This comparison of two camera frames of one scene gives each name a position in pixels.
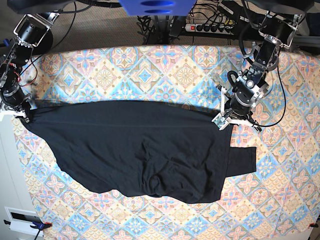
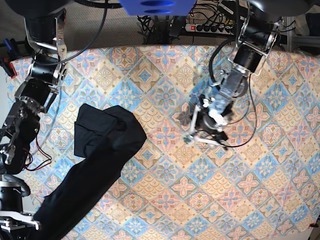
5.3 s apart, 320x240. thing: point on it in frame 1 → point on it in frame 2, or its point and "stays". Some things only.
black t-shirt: [170, 150] → [103, 137]
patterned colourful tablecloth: [281, 201] stays
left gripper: [14, 101] → [10, 220]
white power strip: [209, 29] stays
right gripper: [237, 109] → [204, 134]
